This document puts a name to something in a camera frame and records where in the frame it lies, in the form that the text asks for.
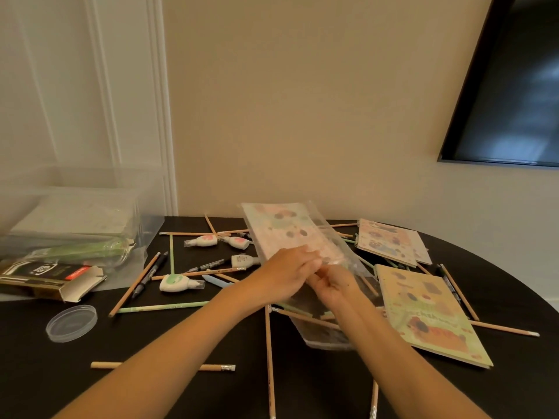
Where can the white dotted notebook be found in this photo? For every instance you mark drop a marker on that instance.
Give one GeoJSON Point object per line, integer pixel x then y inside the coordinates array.
{"type": "Point", "coordinates": [78, 215]}

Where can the person's right forearm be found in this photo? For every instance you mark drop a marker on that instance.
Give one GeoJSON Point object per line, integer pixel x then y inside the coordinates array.
{"type": "Point", "coordinates": [402, 370]}

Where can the light green pencil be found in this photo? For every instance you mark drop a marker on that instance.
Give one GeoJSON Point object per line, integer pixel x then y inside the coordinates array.
{"type": "Point", "coordinates": [161, 307]}
{"type": "Point", "coordinates": [171, 253]}

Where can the person's left forearm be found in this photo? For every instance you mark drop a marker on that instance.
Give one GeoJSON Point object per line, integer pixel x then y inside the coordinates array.
{"type": "Point", "coordinates": [166, 357]}

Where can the cluster of pencils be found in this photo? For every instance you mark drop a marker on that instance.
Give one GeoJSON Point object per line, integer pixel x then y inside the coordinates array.
{"type": "Point", "coordinates": [345, 225]}

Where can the black gold pen box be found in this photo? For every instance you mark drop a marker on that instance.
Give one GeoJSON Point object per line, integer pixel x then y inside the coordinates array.
{"type": "Point", "coordinates": [39, 272]}

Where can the clear plastic storage bin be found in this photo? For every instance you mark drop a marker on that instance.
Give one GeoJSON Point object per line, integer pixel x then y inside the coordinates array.
{"type": "Point", "coordinates": [87, 178]}

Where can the wooden pencil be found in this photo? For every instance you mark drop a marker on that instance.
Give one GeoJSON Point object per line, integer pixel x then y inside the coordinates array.
{"type": "Point", "coordinates": [270, 366]}
{"type": "Point", "coordinates": [458, 291]}
{"type": "Point", "coordinates": [228, 278]}
{"type": "Point", "coordinates": [236, 231]}
{"type": "Point", "coordinates": [305, 318]}
{"type": "Point", "coordinates": [174, 234]}
{"type": "Point", "coordinates": [502, 328]}
{"type": "Point", "coordinates": [374, 401]}
{"type": "Point", "coordinates": [210, 223]}
{"type": "Point", "coordinates": [133, 285]}
{"type": "Point", "coordinates": [196, 273]}
{"type": "Point", "coordinates": [105, 365]}

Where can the round clear plastic lid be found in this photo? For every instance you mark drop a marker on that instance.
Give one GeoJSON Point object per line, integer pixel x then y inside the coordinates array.
{"type": "Point", "coordinates": [71, 323]}

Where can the person's right hand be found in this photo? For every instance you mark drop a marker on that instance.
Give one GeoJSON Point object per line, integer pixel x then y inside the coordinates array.
{"type": "Point", "coordinates": [338, 290]}

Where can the white printed correction tape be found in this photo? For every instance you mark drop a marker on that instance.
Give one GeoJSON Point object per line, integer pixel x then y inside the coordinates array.
{"type": "Point", "coordinates": [244, 260]}

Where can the person's left hand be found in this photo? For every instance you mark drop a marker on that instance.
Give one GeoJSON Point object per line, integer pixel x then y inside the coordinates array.
{"type": "Point", "coordinates": [284, 274]}

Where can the black pen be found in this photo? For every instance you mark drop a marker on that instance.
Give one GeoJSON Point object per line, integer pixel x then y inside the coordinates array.
{"type": "Point", "coordinates": [205, 266]}
{"type": "Point", "coordinates": [150, 274]}
{"type": "Point", "coordinates": [447, 283]}

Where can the clear tube of green pens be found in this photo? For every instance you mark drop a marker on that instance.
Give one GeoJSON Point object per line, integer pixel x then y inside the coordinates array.
{"type": "Point", "coordinates": [78, 253]}

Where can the black wall television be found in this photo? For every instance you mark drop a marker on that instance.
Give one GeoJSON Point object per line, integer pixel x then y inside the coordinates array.
{"type": "Point", "coordinates": [515, 104]}

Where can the yellow brown dog notebook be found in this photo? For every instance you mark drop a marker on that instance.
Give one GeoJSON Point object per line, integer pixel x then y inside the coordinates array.
{"type": "Point", "coordinates": [428, 314]}

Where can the white pink correction tape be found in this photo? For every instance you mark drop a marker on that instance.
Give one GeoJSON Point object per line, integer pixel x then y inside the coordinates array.
{"type": "Point", "coordinates": [238, 243]}
{"type": "Point", "coordinates": [203, 240]}

